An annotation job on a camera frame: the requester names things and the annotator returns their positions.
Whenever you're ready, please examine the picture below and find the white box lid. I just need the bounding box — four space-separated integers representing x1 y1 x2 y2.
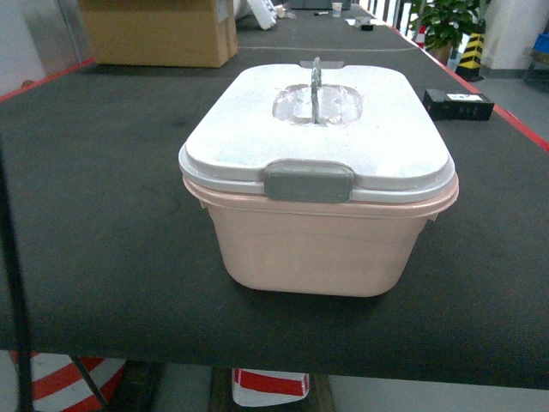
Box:
178 64 457 203

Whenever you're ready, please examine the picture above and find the pink plastic storage box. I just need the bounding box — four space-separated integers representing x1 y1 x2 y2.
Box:
184 177 459 297

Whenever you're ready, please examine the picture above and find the cardboard box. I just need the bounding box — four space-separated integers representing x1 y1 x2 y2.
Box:
78 1 238 68

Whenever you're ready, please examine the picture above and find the red white traffic cone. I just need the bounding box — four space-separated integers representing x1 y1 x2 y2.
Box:
232 368 311 408

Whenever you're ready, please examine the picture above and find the black rectangular device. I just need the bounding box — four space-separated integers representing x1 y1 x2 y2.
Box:
422 89 495 121

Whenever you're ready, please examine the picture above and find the yellow black bollard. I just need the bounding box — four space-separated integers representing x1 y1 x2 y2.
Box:
455 19 486 82

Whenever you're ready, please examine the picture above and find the green potted plant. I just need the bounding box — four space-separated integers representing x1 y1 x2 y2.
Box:
409 0 481 65

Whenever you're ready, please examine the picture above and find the left red white cone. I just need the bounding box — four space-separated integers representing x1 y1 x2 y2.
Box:
30 352 126 411

